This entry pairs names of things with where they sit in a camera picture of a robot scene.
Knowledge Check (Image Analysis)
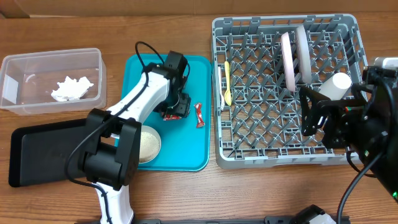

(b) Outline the red snack wrapper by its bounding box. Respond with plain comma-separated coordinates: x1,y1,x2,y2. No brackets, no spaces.
163,114,182,121

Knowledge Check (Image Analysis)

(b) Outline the white cup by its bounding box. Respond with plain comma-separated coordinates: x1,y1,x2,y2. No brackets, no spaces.
319,73,352,100

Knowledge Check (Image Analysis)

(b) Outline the small red candy wrapper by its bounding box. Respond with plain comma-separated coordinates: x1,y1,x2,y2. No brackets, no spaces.
194,102,205,128

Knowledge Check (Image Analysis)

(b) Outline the grey plate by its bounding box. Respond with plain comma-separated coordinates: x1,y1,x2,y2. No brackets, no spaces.
295,25,312,84

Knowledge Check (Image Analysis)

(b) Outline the white plastic fork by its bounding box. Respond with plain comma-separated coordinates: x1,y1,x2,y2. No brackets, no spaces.
217,67,225,111

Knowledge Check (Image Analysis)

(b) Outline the pink plate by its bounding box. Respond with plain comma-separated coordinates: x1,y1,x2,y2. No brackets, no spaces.
280,32,296,92

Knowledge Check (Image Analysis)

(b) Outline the yellow plastic spoon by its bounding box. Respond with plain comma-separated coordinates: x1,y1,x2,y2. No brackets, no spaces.
224,60,232,106

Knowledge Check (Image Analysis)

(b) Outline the white tissue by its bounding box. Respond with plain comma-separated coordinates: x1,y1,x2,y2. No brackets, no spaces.
51,76,94,102

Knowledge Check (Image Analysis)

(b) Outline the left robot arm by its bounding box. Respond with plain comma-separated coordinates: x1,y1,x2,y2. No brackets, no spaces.
64,51,191,223

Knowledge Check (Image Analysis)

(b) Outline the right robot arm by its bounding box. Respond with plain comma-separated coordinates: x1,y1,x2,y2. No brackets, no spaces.
299,57,397,223

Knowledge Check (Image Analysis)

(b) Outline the grey dishwasher rack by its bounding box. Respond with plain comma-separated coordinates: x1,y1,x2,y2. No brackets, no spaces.
211,14,368,169

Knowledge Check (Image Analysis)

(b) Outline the teal plastic tray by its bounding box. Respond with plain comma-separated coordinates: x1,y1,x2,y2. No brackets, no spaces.
121,55,211,172

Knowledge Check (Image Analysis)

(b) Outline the grey bowl with rice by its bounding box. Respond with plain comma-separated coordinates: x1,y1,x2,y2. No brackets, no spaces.
139,126,162,164

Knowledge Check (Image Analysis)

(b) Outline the black plastic tray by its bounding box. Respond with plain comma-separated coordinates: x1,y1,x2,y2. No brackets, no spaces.
8,118,87,187

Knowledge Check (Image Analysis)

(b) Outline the clear plastic bin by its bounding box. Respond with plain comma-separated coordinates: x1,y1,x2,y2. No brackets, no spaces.
1,48,106,115

